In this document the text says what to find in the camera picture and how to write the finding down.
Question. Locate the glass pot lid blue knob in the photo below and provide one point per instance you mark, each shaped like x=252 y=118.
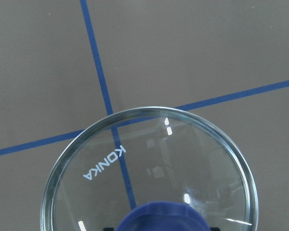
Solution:
x=150 y=169

